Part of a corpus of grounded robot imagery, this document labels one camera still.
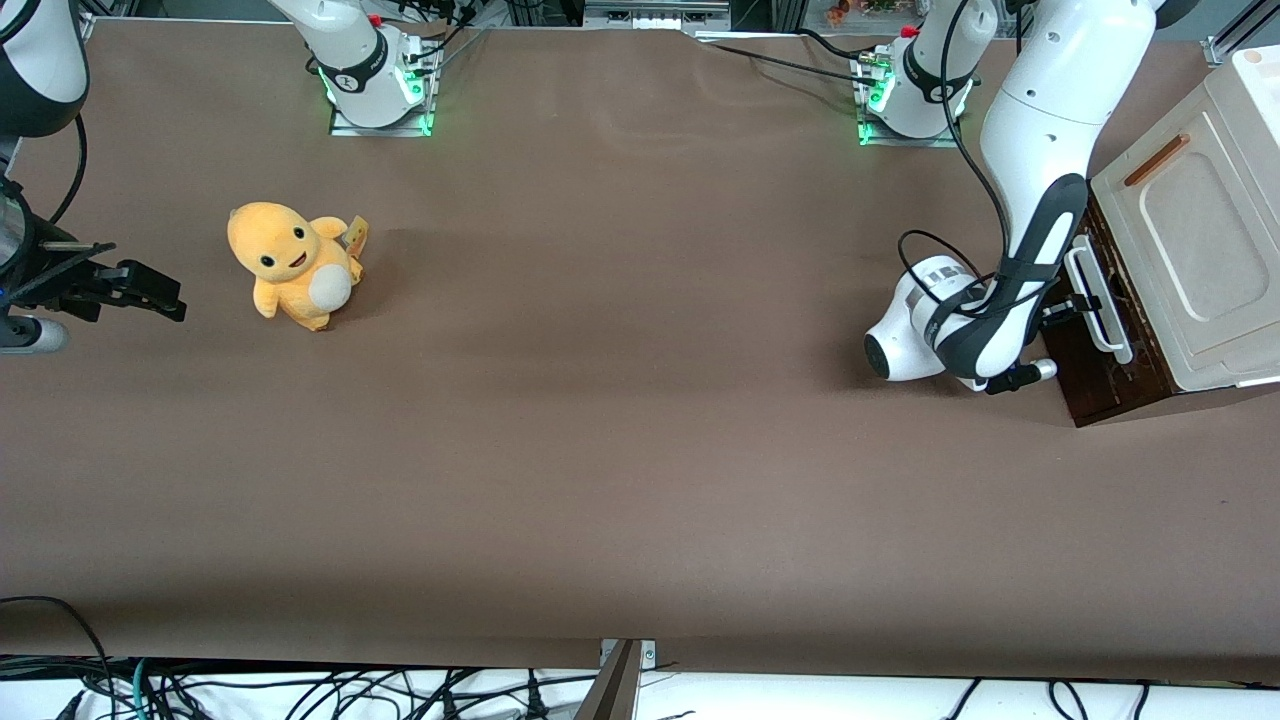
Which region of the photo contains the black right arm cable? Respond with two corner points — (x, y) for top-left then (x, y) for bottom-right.
(48, 112), (89, 229)

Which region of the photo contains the silver metal frame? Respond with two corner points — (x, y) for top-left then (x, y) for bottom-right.
(583, 0), (732, 31)

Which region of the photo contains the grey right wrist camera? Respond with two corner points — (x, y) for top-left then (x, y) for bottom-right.
(0, 316), (70, 355)

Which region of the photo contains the grey metal beam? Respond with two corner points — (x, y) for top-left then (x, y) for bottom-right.
(575, 640), (643, 720)

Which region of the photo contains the white drawer handle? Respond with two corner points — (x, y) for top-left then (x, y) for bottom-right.
(1065, 235), (1134, 365)

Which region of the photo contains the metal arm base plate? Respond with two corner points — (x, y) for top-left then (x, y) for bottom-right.
(328, 40), (439, 138)
(855, 50), (986, 149)

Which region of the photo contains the aluminium profile bar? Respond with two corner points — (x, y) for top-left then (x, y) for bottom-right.
(1203, 0), (1280, 67)

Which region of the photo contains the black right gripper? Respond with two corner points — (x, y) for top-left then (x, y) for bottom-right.
(0, 212), (189, 323)

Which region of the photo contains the brown wooden strip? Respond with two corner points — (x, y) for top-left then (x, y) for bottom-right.
(1124, 133), (1192, 189)

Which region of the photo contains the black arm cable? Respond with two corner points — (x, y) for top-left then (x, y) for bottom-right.
(898, 0), (1051, 321)
(48, 112), (89, 229)

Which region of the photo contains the white drawer cabinet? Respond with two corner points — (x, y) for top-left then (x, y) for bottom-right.
(1088, 45), (1280, 393)

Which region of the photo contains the yellow plush toy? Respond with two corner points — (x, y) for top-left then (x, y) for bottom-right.
(226, 201), (370, 333)

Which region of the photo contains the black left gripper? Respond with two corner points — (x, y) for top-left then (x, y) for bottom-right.
(1038, 293), (1103, 327)

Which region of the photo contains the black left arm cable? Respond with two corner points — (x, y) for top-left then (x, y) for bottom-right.
(898, 0), (1051, 321)

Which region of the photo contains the brown table cover sheet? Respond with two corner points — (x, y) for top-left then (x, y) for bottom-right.
(0, 18), (1280, 686)

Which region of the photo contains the dark wooden drawer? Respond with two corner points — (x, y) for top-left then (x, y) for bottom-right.
(1040, 195), (1179, 429)

